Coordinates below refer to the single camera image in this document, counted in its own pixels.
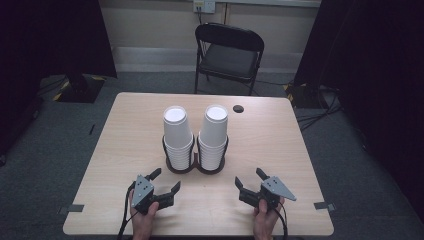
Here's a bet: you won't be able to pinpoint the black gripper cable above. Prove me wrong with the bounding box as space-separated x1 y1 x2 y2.
116 181 138 240
277 201 290 240

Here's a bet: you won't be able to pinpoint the stack of white paper cups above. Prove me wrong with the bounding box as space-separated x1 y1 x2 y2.
162 105 196 172
197 103 230 172

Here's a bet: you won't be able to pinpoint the black stand base striped tape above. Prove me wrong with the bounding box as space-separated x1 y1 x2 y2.
53 73 108 104
283 81 336 110

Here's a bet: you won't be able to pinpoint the white wall socket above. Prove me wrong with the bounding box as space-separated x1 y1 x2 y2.
192 0 217 15

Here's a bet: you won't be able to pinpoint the person's right hand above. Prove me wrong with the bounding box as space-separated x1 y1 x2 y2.
252 196 286 240

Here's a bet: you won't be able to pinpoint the black floor cables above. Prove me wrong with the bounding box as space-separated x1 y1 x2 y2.
295 85 345 133

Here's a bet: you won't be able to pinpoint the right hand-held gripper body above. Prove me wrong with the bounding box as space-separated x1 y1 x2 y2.
259 175 298 212

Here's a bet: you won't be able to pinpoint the black curtain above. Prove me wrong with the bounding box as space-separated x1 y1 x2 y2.
0 0 118 161
292 0 424 223

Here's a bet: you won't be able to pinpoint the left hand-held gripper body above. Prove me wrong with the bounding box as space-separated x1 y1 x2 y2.
130 174 162 216

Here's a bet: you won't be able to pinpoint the grey tape strip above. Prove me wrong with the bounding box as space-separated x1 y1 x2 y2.
313 200 337 213
57 203 86 215

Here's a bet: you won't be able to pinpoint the person's left hand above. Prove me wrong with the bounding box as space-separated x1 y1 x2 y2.
128 189 160 240

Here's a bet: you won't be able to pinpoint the black double cup holder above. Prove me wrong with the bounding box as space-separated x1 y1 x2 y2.
161 134 231 176

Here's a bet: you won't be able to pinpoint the black folding chair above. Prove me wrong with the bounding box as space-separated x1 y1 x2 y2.
193 22 266 97

